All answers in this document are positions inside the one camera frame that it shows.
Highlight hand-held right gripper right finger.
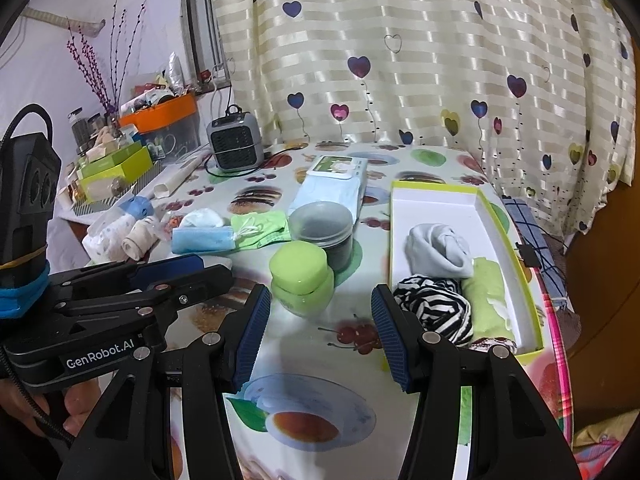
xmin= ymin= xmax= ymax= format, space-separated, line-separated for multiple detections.
xmin=371 ymin=284 xmax=582 ymax=480

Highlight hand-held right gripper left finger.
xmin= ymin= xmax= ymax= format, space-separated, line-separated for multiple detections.
xmin=56 ymin=284 xmax=272 ymax=480

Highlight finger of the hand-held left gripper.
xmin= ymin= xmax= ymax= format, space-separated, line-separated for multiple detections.
xmin=52 ymin=254 xmax=204 ymax=307
xmin=50 ymin=265 xmax=234 ymax=348

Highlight blue face mask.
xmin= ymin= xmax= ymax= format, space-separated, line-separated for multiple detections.
xmin=171 ymin=225 xmax=236 ymax=256

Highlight beige towel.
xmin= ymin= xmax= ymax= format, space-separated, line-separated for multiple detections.
xmin=121 ymin=215 xmax=161 ymax=262

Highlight black white striped cloth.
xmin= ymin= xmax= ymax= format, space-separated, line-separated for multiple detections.
xmin=392 ymin=275 xmax=473 ymax=348

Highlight green face mask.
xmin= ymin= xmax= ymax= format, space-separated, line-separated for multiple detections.
xmin=231 ymin=210 xmax=292 ymax=251

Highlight pale grey sock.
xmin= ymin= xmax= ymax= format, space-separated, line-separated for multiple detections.
xmin=404 ymin=224 xmax=473 ymax=281

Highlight brown trimmed cloth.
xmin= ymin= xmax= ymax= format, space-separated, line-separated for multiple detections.
xmin=470 ymin=337 xmax=518 ymax=356

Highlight green towel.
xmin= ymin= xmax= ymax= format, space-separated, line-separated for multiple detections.
xmin=460 ymin=257 xmax=516 ymax=346

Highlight green edged white box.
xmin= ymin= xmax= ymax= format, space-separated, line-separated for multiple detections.
xmin=387 ymin=180 xmax=546 ymax=366

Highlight person's left hand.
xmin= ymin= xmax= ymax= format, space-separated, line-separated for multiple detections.
xmin=0 ymin=377 xmax=101 ymax=441

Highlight small orange snack packet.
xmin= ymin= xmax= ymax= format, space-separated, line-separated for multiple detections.
xmin=160 ymin=212 xmax=182 ymax=241

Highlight white blue tissue pack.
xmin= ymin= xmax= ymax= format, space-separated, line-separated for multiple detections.
xmin=82 ymin=195 xmax=156 ymax=263

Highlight zigzag patterned tray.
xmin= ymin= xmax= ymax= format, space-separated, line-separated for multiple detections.
xmin=72 ymin=162 xmax=166 ymax=216

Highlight green lidded jar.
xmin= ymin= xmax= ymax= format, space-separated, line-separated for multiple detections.
xmin=269 ymin=241 xmax=335 ymax=318

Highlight beige paper bag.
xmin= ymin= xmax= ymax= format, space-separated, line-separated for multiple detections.
xmin=87 ymin=127 xmax=123 ymax=158

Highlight dark green flat box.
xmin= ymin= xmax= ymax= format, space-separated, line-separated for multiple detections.
xmin=75 ymin=141 xmax=143 ymax=176

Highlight lime green cardboard box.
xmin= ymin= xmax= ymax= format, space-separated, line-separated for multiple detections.
xmin=80 ymin=146 xmax=153 ymax=201

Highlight grey lidded jar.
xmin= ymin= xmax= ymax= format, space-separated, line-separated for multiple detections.
xmin=287 ymin=201 xmax=355 ymax=273

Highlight clear plastic storage bin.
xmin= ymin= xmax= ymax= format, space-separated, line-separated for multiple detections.
xmin=145 ymin=120 xmax=203 ymax=158

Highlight grey space heater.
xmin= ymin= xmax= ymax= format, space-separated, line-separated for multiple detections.
xmin=206 ymin=105 xmax=266 ymax=173

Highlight pale blue wet wipes pack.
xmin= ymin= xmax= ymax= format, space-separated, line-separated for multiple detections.
xmin=287 ymin=156 xmax=368 ymax=226

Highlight purple dried flower branches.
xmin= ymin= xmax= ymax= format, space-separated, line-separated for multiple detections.
xmin=66 ymin=0 xmax=151 ymax=116

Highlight orange storage lid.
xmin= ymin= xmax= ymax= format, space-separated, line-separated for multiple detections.
xmin=119 ymin=94 xmax=198 ymax=136

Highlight pile of assorted packets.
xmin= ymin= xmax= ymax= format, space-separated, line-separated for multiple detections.
xmin=120 ymin=72 xmax=193 ymax=113

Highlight small black adapter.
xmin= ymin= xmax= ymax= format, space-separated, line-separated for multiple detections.
xmin=516 ymin=242 xmax=541 ymax=267

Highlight blue plaid cloth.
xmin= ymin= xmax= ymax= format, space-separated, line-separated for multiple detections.
xmin=500 ymin=197 xmax=571 ymax=311

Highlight silver foil bag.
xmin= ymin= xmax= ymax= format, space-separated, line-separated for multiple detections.
xmin=167 ymin=52 xmax=187 ymax=96

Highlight wooden furniture panel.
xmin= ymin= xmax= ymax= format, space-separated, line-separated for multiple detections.
xmin=565 ymin=180 xmax=640 ymax=426

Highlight floral pink cloth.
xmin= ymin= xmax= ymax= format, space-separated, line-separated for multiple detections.
xmin=572 ymin=410 xmax=636 ymax=471

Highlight heart print curtain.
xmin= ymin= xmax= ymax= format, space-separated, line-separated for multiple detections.
xmin=210 ymin=0 xmax=640 ymax=236

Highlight white plastic cable duct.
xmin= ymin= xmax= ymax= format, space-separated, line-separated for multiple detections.
xmin=154 ymin=152 xmax=213 ymax=198

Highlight black heater cable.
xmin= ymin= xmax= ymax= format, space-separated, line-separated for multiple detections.
xmin=205 ymin=144 xmax=311 ymax=179

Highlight white wall pipe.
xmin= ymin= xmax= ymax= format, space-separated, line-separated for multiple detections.
xmin=25 ymin=7 xmax=107 ymax=37

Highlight white charger cable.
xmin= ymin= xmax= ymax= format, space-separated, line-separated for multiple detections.
xmin=210 ymin=62 xmax=236 ymax=111

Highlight window frame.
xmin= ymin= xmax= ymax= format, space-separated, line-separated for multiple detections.
xmin=179 ymin=0 xmax=228 ymax=93

